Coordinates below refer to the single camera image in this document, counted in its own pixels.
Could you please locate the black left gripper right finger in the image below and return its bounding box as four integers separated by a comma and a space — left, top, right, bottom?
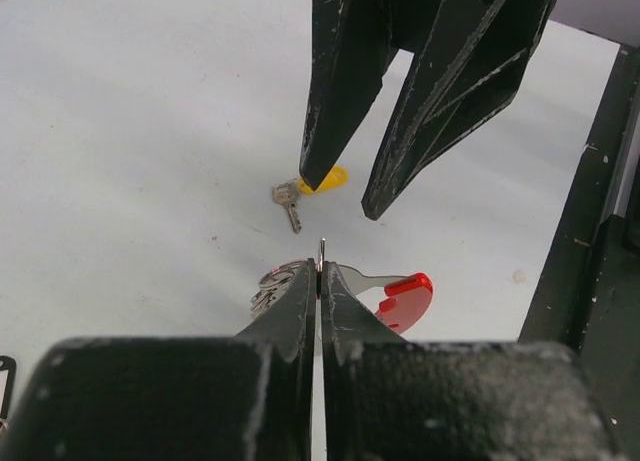
321, 262, 625, 460

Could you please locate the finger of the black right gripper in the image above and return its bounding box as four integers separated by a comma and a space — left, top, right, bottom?
299, 0, 398, 190
362, 0, 556, 220

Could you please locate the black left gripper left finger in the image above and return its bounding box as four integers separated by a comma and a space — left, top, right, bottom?
1, 260, 316, 460

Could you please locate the red-handled metal key organizer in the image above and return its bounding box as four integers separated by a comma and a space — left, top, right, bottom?
239, 260, 434, 343

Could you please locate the black key tag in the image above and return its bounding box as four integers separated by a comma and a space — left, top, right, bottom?
0, 355, 17, 422

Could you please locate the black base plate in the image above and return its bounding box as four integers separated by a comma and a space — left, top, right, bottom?
519, 46, 639, 430

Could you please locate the yellow tag key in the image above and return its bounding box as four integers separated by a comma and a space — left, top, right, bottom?
271, 166, 349, 234

